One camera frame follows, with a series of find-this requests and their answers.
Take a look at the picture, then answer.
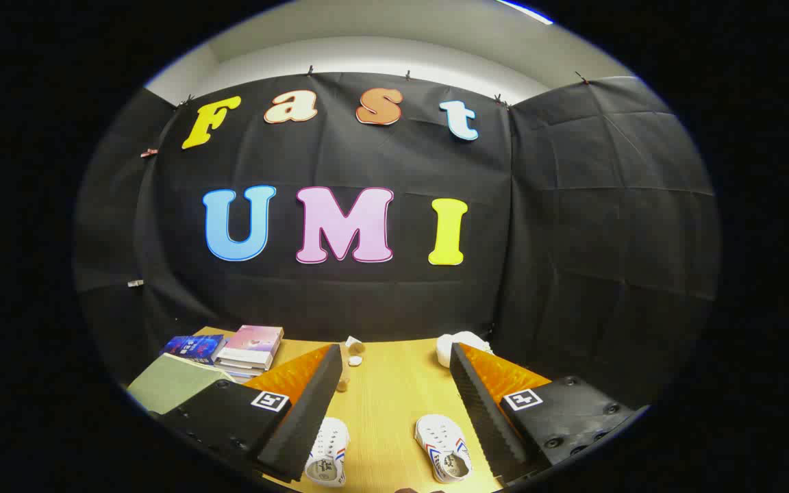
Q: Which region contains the pink cover book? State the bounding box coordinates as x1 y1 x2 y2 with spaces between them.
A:
218 325 284 370

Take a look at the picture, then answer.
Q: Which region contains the blue cover book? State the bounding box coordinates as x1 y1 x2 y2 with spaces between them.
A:
160 334 227 365

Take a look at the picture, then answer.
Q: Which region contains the black backdrop cloth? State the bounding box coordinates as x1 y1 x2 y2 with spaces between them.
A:
74 72 721 412

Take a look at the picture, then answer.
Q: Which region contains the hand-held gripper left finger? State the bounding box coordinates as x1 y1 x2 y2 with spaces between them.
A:
160 344 344 483

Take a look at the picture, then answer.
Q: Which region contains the grey book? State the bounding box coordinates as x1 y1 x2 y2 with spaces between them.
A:
216 362 272 379

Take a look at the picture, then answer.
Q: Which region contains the cream fabric storage box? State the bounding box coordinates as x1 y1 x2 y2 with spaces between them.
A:
127 353 234 417

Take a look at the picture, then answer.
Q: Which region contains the brown plush toy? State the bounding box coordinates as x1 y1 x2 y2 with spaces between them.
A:
336 336 368 392

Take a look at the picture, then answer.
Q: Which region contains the white canvas shoe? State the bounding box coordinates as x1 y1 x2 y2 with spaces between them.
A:
304 416 351 487
414 414 472 484

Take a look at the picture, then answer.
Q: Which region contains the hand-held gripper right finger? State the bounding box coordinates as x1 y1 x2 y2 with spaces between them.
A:
449 342 650 483

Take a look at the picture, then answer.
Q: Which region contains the white soft toy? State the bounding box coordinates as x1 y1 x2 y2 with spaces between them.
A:
436 331 494 368

